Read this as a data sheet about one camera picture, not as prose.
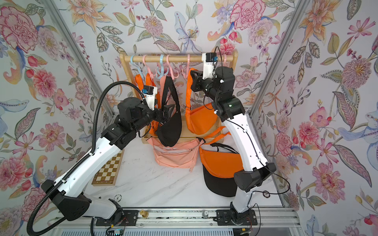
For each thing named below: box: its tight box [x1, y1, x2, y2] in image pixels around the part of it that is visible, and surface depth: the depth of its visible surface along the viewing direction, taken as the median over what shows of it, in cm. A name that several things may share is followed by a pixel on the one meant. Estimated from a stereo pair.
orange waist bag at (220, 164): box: [199, 126, 244, 179], surface depth 95 cm
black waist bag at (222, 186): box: [202, 164, 238, 198], surface depth 88 cm
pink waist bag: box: [146, 137, 206, 173], surface depth 97 cm
